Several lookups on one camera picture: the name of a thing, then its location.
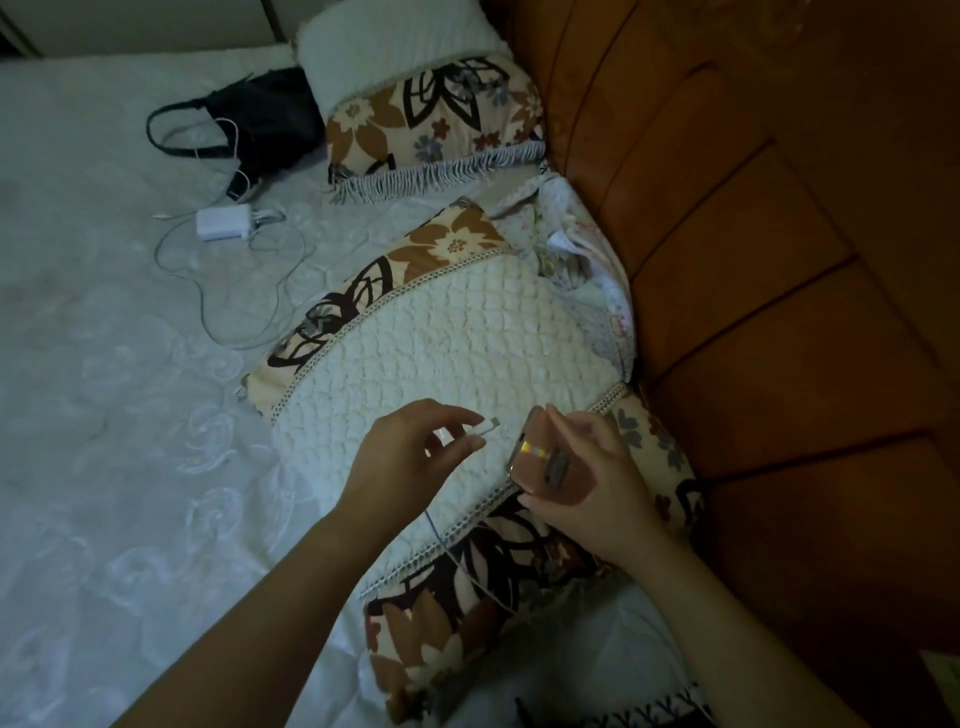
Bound person's right hand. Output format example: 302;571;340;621
516;404;670;570

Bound person's left hand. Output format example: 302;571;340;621
333;399;489;552

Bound white charging cable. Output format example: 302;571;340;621
422;417;520;618

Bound rose gold smartphone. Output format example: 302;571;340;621
505;405;595;505

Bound person's left forearm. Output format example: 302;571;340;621
111;506;399;728

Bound person's right forearm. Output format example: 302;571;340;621
628;536;871;728

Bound large floral white quilted pillow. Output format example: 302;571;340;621
238;198;708;726

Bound pale floral folded blanket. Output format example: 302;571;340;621
491;168;640;385

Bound orange padded headboard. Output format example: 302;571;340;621
480;0;960;728

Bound black white patterned cloth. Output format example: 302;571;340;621
514;684;717;728

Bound white charger adapter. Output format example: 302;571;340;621
195;204;256;243

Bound small floral white fringed pillow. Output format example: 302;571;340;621
294;0;549;205

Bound white embroidered bedsheet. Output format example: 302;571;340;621
0;41;702;728

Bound black handbag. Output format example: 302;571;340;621
145;66;327;204

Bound thin white cable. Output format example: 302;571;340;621
153;118;310;351

